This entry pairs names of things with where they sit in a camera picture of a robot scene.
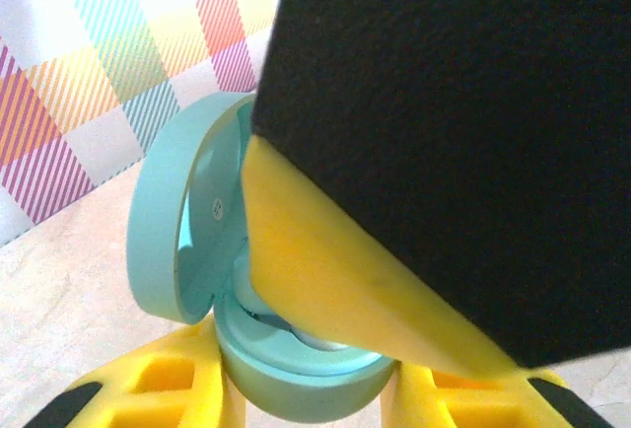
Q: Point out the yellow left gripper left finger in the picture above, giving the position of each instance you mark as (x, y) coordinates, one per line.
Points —
(158, 388)

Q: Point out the light blue earbud charging case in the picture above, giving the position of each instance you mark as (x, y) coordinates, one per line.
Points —
(158, 201)

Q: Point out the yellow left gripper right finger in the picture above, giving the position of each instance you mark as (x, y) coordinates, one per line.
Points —
(483, 403)

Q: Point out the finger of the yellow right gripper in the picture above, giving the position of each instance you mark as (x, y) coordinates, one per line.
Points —
(443, 152)

